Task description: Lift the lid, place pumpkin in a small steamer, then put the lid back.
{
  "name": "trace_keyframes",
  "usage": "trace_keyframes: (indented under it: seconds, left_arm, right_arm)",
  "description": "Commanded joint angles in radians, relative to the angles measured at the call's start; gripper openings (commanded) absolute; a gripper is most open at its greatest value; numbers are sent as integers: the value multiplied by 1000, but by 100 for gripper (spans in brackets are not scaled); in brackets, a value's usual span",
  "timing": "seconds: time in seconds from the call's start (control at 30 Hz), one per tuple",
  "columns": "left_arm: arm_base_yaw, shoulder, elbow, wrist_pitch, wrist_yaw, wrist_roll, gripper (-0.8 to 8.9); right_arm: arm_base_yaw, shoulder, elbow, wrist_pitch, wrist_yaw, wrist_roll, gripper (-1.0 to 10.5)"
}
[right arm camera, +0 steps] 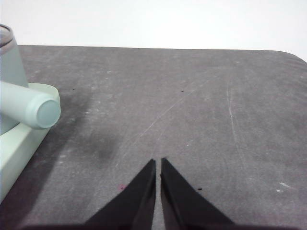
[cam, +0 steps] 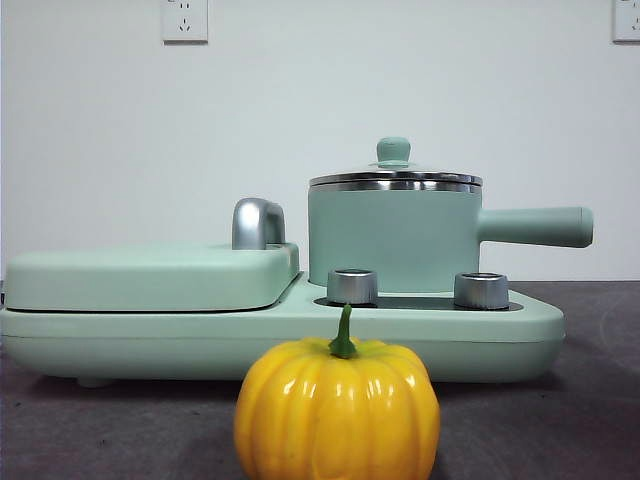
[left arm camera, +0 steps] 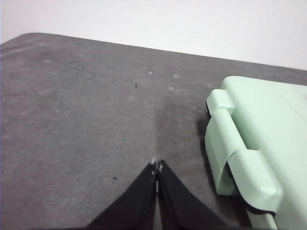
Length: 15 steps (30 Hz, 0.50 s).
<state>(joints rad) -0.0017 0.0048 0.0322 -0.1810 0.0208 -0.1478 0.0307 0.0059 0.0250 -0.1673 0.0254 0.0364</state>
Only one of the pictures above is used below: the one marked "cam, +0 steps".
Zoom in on white wall socket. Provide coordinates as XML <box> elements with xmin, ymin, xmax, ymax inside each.
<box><xmin>612</xmin><ymin>0</ymin><xmax>640</xmax><ymax>44</ymax></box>
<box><xmin>162</xmin><ymin>0</ymin><xmax>209</xmax><ymax>45</ymax></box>

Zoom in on mint green saucepan with handle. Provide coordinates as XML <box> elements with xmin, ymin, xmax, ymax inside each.
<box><xmin>306</xmin><ymin>179</ymin><xmax>595</xmax><ymax>297</ymax></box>

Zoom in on silver griddle cover handle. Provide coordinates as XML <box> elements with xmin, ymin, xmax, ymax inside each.
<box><xmin>231</xmin><ymin>197</ymin><xmax>287</xmax><ymax>250</ymax></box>

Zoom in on yellow toy pumpkin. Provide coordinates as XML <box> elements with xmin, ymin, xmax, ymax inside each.
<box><xmin>233</xmin><ymin>304</ymin><xmax>442</xmax><ymax>480</ymax></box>

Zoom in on silver control knob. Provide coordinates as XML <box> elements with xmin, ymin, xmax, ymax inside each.
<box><xmin>326</xmin><ymin>268</ymin><xmax>380</xmax><ymax>306</ymax></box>
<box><xmin>453</xmin><ymin>271</ymin><xmax>510</xmax><ymax>309</ymax></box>

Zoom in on glass lid with green knob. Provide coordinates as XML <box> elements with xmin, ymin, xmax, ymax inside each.
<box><xmin>308</xmin><ymin>137</ymin><xmax>485</xmax><ymax>188</ymax></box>

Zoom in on mint green breakfast machine base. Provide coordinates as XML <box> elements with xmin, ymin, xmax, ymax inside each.
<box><xmin>0</xmin><ymin>269</ymin><xmax>566</xmax><ymax>389</ymax></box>

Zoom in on mint green griddle cover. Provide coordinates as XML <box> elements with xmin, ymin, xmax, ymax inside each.
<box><xmin>1</xmin><ymin>241</ymin><xmax>302</xmax><ymax>313</ymax></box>

